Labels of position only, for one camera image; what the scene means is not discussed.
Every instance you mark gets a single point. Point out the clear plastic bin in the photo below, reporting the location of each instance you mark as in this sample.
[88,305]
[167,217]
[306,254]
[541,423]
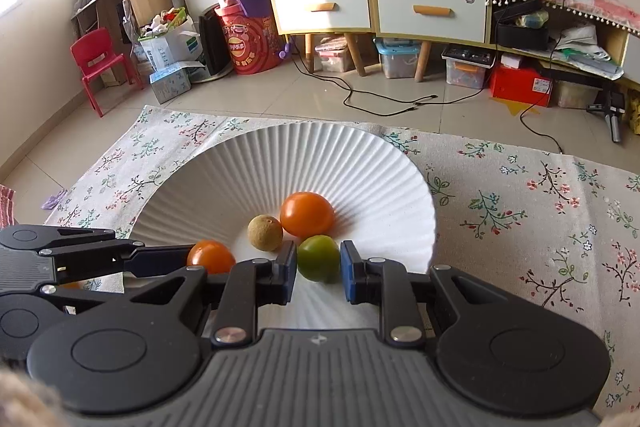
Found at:
[575,93]

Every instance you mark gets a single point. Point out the orange cherry tomato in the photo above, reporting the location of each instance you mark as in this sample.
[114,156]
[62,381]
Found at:
[211,257]
[306,214]

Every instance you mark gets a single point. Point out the clear bin with blue lid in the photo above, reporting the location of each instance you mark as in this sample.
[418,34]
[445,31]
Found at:
[397,58]

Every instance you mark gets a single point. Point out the white bag with toys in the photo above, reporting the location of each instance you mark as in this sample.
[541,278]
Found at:
[167,44]

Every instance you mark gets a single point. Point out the green jujube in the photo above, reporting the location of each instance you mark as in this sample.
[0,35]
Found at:
[318,257]

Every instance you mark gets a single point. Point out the light blue tissue box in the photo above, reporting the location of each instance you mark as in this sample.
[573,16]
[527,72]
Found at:
[170,83]

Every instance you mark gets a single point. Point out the black tripod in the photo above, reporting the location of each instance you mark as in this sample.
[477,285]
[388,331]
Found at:
[613,114]

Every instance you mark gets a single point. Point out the clear bin with black lid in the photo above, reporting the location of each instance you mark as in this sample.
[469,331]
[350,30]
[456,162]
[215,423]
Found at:
[465,71]

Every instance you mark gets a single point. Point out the black box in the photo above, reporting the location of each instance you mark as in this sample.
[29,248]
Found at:
[520,36]

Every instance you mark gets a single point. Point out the pink striped cloth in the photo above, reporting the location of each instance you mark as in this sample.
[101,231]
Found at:
[6,207]

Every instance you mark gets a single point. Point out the white ribbed plate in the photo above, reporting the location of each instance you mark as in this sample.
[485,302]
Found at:
[280,167]

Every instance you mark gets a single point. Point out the brown longan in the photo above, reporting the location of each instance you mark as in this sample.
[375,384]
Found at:
[265,233]

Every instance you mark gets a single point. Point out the fluffy beige sleeve cuff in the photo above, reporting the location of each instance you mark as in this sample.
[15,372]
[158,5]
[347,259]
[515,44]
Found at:
[25,399]

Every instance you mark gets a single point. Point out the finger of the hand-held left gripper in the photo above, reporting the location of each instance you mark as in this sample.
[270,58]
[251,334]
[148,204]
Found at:
[85,296]
[160,257]

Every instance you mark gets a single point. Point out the yellow star floor sticker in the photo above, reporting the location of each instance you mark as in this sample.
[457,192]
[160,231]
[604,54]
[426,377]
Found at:
[517,108]

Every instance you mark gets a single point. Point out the black floor heater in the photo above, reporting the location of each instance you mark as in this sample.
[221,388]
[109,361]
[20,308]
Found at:
[215,42]

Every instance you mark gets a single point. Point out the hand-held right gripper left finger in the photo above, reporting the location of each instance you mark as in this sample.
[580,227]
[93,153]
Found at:
[286,274]

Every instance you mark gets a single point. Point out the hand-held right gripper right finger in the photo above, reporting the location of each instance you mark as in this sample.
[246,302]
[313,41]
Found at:
[351,277]

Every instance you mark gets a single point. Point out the red snack bucket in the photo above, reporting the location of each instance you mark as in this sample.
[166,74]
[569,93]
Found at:
[250,44]

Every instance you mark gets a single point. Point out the purple scrap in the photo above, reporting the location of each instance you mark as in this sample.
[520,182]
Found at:
[54,201]

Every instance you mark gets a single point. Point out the red plastic chair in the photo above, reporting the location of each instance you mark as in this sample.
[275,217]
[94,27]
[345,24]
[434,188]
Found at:
[97,59]

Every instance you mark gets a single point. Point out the red cardboard box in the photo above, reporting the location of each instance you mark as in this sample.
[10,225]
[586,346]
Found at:
[520,85]

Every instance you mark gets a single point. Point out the clear bin with pink contents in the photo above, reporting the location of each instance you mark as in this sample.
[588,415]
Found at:
[332,56]

